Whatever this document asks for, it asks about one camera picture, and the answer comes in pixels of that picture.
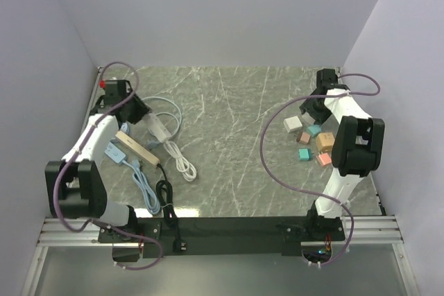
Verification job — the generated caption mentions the round blue socket hub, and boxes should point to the round blue socket hub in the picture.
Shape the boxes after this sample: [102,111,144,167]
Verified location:
[120,122,130,135]

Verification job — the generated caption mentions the teal charger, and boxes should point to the teal charger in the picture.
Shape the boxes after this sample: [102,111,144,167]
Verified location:
[298,148,315,162]
[306,124,322,138]

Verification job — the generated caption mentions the white cube charger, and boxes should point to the white cube charger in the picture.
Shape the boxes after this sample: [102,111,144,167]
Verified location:
[283,116,303,133]

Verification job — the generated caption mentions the white cube power strip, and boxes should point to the white cube power strip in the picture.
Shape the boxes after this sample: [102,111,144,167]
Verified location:
[142,112,172,143]

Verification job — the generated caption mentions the beige power strip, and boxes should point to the beige power strip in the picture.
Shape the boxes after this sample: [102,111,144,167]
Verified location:
[115,131,160,167]

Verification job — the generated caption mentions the orange cube charger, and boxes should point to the orange cube charger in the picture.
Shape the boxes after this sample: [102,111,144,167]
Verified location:
[316,132,335,153]

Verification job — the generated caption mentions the blue power strip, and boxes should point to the blue power strip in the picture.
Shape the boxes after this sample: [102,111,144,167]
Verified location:
[105,141,128,165]

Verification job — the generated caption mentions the pink charger plug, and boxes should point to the pink charger plug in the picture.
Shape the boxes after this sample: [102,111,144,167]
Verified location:
[316,153,332,168]

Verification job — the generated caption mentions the white cable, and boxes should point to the white cable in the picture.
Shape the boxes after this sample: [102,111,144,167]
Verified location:
[162,140,198,182]

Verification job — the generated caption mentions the black power cable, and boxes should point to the black power cable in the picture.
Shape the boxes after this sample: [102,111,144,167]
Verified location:
[155,164,189,253]

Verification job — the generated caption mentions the blue strip cable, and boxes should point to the blue strip cable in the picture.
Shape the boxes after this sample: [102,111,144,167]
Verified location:
[125,158,162,215]

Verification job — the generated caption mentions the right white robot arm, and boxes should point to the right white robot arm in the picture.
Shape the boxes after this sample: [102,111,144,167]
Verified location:
[300,69,385,240]

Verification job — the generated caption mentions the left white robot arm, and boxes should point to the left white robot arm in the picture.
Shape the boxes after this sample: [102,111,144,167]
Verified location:
[44,80,151,242]

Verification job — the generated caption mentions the black base bar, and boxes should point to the black base bar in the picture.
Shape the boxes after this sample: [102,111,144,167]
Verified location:
[97,216,348,259]

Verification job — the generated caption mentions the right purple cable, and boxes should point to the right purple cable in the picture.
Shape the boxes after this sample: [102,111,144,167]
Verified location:
[259,73,381,268]

